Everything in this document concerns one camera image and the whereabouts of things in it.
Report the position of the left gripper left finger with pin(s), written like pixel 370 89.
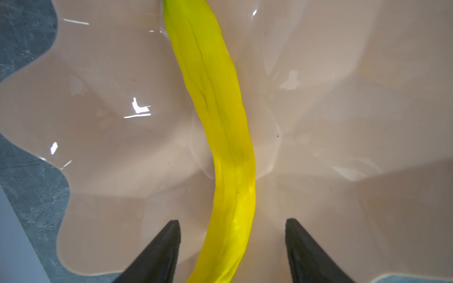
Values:
pixel 157 262

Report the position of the small yellow banana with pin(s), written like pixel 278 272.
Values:
pixel 211 80

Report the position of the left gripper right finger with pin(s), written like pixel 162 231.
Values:
pixel 308 262

